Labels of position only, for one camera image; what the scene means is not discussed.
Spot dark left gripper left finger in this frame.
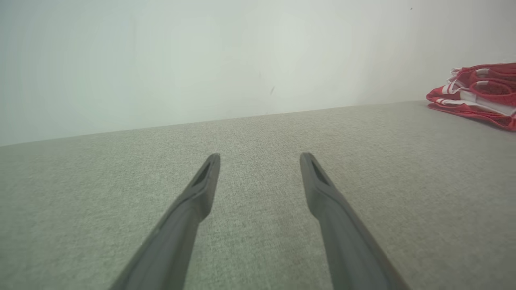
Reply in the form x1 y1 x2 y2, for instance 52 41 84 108
109 153 221 290

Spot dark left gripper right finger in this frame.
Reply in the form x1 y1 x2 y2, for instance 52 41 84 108
300 152 410 290

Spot red Bulls jersey white sleeves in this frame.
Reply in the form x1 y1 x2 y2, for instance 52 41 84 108
426 83 516 132

